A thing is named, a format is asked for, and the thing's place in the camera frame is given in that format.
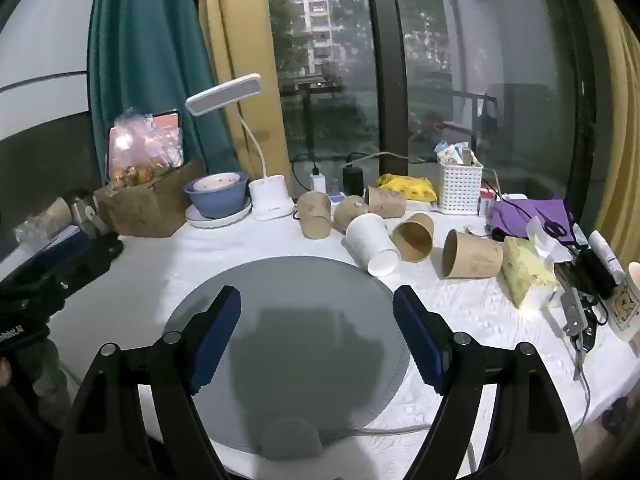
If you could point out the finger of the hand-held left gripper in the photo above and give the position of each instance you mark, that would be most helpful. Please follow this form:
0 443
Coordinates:
84 212
102 251

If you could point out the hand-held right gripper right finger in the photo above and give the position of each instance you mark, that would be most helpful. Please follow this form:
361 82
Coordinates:
419 340

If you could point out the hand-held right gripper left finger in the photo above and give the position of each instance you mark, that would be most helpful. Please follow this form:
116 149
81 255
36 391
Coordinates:
215 340

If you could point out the brown paper cup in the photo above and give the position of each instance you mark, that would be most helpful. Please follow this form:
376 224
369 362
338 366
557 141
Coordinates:
387 202
475 260
415 240
347 215
315 215

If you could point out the white paper cup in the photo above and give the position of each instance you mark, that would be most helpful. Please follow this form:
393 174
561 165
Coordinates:
367 237

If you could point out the plastic-wrapped paper cups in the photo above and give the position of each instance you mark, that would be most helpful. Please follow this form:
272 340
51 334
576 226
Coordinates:
52 215

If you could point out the cardboard box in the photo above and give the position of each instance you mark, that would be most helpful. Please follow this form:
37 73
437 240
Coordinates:
145 210

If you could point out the plastic bag of fruit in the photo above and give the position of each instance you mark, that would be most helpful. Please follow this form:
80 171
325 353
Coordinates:
140 145

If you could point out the grey round mat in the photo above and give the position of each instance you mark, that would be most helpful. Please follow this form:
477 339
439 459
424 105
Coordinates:
300 300

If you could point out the blue bowl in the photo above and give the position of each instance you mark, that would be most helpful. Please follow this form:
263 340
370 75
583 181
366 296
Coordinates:
215 205

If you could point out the white plate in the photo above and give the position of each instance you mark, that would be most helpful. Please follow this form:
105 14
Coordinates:
235 218

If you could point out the yellow tissue pack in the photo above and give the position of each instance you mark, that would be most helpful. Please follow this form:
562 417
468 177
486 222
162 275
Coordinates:
522 270

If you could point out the white desk lamp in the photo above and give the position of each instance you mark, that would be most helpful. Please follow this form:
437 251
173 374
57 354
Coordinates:
270 200

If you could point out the red white small box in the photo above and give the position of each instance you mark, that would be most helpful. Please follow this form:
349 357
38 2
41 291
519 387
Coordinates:
486 204

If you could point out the yellow snack packet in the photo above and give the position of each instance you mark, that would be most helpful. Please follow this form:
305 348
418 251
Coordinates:
410 187

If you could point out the white plastic basket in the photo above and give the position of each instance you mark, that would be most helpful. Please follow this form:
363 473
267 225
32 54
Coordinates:
460 190

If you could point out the grey key fob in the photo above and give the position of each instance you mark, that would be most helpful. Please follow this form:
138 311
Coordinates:
572 310

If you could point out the white power strip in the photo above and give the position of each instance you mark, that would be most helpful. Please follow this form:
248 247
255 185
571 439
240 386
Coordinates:
511 197

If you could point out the black charger plug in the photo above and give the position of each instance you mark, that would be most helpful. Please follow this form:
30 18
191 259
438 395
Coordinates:
353 180

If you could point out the white charger plug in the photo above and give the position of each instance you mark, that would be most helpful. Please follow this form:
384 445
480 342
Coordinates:
318 182

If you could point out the black pouch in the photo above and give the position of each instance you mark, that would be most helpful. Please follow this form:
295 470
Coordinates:
592 270

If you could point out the teal curtain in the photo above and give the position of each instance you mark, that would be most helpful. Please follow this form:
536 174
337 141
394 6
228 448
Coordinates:
145 35

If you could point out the small packets bundle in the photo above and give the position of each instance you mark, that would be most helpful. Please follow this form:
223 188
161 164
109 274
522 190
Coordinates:
452 154

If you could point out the white tube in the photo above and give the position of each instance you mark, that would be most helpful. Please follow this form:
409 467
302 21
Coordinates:
602 252

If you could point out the white bear mug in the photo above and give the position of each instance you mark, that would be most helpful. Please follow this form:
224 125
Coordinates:
625 305

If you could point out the yellow curtain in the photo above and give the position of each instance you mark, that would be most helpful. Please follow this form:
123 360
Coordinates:
235 20
625 135

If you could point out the black balcony table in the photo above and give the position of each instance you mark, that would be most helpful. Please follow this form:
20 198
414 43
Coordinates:
310 87

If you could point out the black window frame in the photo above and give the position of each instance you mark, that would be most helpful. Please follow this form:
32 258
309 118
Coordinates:
382 60

